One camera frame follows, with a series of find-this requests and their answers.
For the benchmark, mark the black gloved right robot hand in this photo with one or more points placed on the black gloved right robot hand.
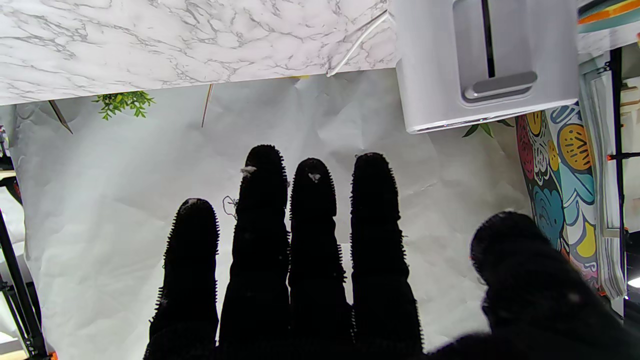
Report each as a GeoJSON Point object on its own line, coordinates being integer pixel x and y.
{"type": "Point", "coordinates": [260, 280]}

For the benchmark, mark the white crumpled backdrop sheet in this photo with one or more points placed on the white crumpled backdrop sheet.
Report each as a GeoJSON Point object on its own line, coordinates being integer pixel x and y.
{"type": "Point", "coordinates": [100, 225]}

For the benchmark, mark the small potted green plant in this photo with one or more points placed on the small potted green plant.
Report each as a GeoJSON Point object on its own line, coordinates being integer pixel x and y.
{"type": "Point", "coordinates": [122, 102]}

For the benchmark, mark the large green leafy plant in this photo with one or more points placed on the large green leafy plant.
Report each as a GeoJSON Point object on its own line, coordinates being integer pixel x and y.
{"type": "Point", "coordinates": [484, 129]}

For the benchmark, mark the colourful cartoon mural banner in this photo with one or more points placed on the colourful cartoon mural banner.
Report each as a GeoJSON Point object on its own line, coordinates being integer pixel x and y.
{"type": "Point", "coordinates": [550, 200]}

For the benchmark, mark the black tripod stand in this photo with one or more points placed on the black tripod stand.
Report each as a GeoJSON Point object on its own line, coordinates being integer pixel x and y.
{"type": "Point", "coordinates": [20, 290]}

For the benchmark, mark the black metal stand pole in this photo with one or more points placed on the black metal stand pole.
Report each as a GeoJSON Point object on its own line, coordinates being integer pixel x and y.
{"type": "Point", "coordinates": [617, 125]}

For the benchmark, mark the white two-slot toaster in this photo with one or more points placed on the white two-slot toaster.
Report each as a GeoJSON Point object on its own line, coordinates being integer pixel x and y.
{"type": "Point", "coordinates": [430, 60]}

